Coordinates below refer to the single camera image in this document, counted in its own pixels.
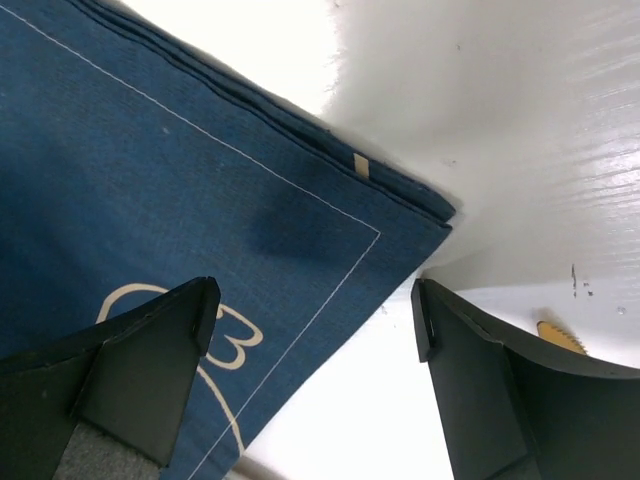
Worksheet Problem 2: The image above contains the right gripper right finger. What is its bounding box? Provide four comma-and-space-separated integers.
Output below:
411, 279, 639, 479

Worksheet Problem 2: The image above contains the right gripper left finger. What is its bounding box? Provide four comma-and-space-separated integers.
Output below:
1, 277, 220, 479

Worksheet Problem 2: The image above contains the blue whale placemat cloth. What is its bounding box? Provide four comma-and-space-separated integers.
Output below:
1, 1, 455, 479

